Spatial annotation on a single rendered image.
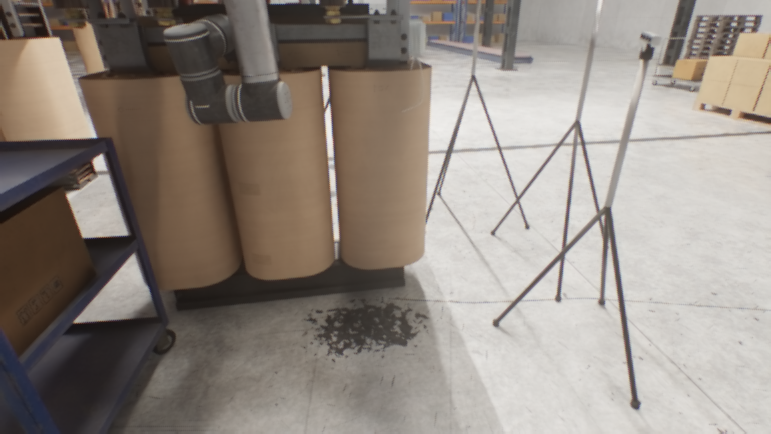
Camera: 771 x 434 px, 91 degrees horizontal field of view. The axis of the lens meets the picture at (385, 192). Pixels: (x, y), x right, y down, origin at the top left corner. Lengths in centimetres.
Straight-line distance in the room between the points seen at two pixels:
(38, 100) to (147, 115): 222
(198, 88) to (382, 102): 65
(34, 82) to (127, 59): 219
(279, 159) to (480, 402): 116
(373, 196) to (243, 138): 55
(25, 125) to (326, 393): 299
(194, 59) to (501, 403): 147
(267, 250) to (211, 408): 60
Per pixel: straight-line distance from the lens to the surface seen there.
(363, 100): 148
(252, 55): 111
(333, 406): 157
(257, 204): 162
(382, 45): 150
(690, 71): 922
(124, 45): 162
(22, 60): 375
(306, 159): 155
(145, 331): 188
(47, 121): 381
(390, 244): 173
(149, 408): 177
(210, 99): 118
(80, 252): 150
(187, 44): 114
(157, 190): 169
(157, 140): 162
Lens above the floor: 125
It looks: 24 degrees down
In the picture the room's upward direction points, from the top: 1 degrees counter-clockwise
